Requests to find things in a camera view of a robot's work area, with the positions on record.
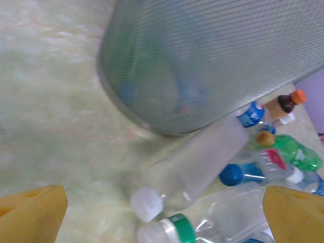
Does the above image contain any brown orange-capped bottle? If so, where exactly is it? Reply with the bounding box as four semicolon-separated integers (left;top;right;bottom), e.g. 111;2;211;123
264;89;308;121

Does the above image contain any blue label water bottle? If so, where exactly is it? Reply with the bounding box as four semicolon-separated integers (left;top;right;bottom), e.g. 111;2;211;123
286;166;324;197

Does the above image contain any frosted white-capped plastic bottle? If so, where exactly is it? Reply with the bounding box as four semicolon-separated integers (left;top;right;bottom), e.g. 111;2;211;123
130;118;250;223

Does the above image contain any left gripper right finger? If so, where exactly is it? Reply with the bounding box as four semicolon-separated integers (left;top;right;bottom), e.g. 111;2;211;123
262;186;324;243

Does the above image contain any red blue label bottle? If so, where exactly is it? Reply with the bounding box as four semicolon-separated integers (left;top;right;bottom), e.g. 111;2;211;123
219;148;296;187

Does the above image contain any clear green-banded bottle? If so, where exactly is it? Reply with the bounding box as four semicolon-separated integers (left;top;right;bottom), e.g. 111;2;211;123
136;186;275;243

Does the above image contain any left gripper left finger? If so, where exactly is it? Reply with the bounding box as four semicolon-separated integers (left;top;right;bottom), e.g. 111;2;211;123
0;184;68;243

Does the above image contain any small pepsi label bottle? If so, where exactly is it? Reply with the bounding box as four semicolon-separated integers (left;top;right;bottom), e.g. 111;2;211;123
235;101;266;128

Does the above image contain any grey mesh waste bin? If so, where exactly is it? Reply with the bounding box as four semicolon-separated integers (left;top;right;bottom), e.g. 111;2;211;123
97;0;324;137

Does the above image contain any green yellow-capped soda bottle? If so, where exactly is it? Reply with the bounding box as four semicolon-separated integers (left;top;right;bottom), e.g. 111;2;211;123
256;131;324;173

